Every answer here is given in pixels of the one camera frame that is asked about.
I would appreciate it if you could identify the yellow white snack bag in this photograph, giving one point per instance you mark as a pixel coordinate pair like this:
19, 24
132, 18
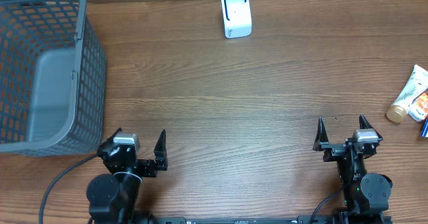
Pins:
424, 131

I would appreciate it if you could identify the grey plastic shopping basket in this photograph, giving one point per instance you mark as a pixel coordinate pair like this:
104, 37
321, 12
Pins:
53, 78

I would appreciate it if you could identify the small orange white packet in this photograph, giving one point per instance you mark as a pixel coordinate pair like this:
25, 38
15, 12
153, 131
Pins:
418, 109

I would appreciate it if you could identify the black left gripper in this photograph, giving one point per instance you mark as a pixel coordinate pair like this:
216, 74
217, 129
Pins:
150, 169

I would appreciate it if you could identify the white gold cosmetic tube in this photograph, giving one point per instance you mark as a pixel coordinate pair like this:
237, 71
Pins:
414, 87

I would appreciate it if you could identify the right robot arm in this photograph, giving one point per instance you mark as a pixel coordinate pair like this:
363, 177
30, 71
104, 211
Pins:
366, 195

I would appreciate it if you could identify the white barcode scanner stand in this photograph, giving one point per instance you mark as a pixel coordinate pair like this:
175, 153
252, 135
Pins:
237, 18

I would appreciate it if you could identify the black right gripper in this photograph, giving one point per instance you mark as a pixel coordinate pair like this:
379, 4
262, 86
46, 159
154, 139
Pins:
333, 149

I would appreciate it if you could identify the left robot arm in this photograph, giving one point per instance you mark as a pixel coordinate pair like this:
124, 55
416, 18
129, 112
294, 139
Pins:
113, 196

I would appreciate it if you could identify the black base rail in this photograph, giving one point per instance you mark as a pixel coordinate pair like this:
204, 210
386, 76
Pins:
301, 219

